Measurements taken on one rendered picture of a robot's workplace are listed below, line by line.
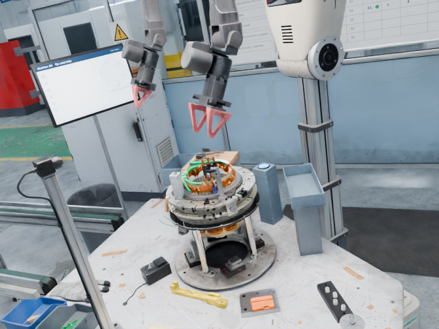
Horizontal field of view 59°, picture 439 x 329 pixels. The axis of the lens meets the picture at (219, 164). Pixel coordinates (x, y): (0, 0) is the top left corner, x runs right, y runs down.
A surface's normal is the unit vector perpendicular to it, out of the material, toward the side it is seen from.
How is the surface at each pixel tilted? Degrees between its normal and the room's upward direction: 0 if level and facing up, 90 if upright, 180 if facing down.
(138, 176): 90
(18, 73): 90
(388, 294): 0
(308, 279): 0
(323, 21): 109
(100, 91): 83
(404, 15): 90
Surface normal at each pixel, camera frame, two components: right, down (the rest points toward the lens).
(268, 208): -0.68, 0.39
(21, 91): 0.90, 0.00
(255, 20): -0.39, 0.42
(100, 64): 0.60, 0.07
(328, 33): 0.52, 0.54
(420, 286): -0.18, -0.91
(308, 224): -0.04, 0.39
